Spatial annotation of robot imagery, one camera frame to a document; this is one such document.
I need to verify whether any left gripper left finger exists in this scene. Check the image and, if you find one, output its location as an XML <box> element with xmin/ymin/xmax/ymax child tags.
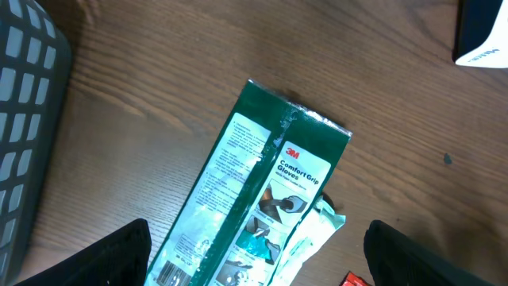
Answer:
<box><xmin>17</xmin><ymin>218</ymin><xmax>152</xmax><ymax>286</ymax></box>

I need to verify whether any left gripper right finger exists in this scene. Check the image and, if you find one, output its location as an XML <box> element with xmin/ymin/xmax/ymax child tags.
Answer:
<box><xmin>364</xmin><ymin>220</ymin><xmax>491</xmax><ymax>286</ymax></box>

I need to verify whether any red stick sachet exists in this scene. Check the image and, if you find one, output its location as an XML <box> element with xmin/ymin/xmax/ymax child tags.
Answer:
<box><xmin>340</xmin><ymin>271</ymin><xmax>371</xmax><ymax>286</ymax></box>

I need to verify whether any light green wipes pack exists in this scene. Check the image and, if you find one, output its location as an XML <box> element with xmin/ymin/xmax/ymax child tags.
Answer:
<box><xmin>268</xmin><ymin>195</ymin><xmax>346</xmax><ymax>286</ymax></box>

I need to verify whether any white barcode scanner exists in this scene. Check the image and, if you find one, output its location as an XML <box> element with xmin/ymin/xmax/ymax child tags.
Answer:
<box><xmin>452</xmin><ymin>0</ymin><xmax>507</xmax><ymax>69</ymax></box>

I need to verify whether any grey plastic mesh basket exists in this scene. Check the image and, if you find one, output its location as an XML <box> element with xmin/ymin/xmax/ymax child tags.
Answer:
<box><xmin>1</xmin><ymin>0</ymin><xmax>72</xmax><ymax>285</ymax></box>

